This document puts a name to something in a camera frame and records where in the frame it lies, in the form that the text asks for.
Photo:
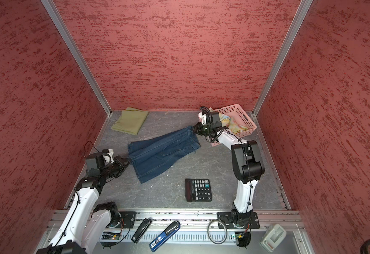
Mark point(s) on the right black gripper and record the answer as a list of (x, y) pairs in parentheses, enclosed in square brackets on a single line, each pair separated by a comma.
[(199, 125)]

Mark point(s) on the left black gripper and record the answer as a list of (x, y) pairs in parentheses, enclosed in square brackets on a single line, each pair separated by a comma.
[(120, 161)]

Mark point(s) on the blue denim skirt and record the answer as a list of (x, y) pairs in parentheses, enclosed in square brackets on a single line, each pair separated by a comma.
[(152, 157)]

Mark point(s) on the olive green skirt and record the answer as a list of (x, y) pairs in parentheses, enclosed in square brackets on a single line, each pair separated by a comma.
[(130, 121)]

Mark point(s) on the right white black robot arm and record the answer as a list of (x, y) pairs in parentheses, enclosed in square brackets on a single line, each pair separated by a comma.
[(246, 161)]

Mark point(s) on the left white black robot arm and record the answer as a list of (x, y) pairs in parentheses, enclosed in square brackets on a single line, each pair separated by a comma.
[(85, 222)]

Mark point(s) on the pastel patterned cloth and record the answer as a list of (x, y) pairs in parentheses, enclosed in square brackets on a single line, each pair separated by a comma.
[(231, 124)]

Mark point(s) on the pink plastic basket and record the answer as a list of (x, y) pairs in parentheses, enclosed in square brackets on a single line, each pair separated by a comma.
[(242, 119)]

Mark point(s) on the black desk calculator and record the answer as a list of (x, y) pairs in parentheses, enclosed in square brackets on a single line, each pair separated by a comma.
[(198, 190)]

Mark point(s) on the left small circuit board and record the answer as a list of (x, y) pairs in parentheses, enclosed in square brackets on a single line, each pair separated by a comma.
[(111, 236)]

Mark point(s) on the small circuit board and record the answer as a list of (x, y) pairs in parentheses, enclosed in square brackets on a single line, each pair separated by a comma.
[(111, 236), (242, 239)]

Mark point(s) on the blue black stapler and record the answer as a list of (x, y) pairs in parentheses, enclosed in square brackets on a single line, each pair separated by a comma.
[(164, 236)]

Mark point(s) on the right small circuit board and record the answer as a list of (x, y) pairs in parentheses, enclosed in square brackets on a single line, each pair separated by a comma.
[(242, 239)]

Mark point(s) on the grey plastic dispenser box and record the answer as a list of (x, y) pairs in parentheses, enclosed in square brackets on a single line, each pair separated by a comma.
[(274, 235)]

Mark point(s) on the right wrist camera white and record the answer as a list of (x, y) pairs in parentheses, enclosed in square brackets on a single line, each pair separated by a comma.
[(203, 118)]

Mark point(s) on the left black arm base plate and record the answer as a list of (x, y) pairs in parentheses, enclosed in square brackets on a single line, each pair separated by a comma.
[(129, 219)]

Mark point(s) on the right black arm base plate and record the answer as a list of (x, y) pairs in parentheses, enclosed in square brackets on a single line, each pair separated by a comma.
[(224, 219)]

